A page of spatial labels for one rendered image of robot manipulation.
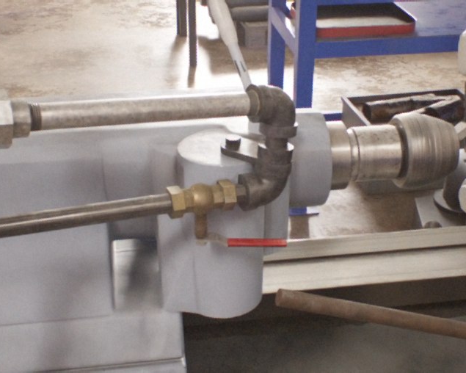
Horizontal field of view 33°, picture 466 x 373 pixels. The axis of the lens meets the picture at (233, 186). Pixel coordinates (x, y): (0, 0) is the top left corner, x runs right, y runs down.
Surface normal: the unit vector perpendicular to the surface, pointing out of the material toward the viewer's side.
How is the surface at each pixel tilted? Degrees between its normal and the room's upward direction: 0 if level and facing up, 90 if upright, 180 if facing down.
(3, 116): 56
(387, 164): 93
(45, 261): 70
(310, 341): 17
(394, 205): 0
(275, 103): 76
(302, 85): 90
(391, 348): 7
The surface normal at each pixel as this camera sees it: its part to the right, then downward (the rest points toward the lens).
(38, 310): 0.14, 0.06
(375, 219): 0.00, -0.88
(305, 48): 0.15, 0.46
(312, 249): 0.11, -0.30
